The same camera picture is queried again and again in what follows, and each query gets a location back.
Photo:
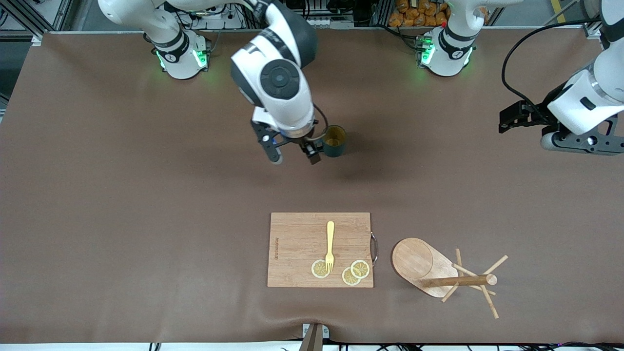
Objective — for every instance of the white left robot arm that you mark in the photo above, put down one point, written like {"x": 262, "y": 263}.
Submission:
{"x": 585, "y": 102}

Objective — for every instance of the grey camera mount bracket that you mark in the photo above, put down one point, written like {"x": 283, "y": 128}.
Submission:
{"x": 314, "y": 339}

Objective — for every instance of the lemon slice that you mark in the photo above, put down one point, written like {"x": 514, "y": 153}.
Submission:
{"x": 360, "y": 268}
{"x": 318, "y": 269}
{"x": 348, "y": 279}

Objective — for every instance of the aluminium frame post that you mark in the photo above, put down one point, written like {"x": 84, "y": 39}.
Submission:
{"x": 592, "y": 31}
{"x": 34, "y": 24}

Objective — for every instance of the brown table mat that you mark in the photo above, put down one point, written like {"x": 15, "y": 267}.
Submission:
{"x": 146, "y": 219}

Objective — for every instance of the wooden cup rack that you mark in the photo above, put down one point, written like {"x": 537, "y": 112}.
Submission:
{"x": 414, "y": 261}

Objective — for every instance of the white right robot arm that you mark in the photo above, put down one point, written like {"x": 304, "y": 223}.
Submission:
{"x": 282, "y": 83}

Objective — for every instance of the white power strip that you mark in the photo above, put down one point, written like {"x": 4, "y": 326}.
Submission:
{"x": 217, "y": 19}

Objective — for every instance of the yellow plastic fork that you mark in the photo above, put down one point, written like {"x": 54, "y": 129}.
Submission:
{"x": 330, "y": 234}

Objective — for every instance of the dark green cup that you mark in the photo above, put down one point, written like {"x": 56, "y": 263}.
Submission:
{"x": 336, "y": 148}

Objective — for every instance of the grey socket strip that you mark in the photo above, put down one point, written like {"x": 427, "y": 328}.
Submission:
{"x": 331, "y": 22}

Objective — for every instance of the wooden cutting board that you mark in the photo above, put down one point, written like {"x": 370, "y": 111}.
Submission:
{"x": 297, "y": 243}

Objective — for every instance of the orange packaged goods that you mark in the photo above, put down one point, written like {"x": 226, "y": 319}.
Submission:
{"x": 419, "y": 14}

